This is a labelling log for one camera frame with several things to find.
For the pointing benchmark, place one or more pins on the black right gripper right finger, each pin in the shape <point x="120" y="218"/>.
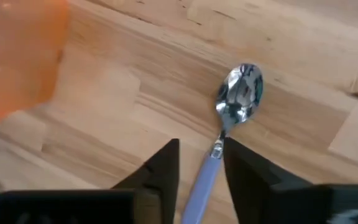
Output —
<point x="259" y="193"/>

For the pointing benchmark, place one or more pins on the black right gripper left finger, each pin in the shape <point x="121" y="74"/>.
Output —
<point x="163" y="186"/>

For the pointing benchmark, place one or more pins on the orange translucent plastic bin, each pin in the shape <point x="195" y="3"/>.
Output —
<point x="23" y="56"/>

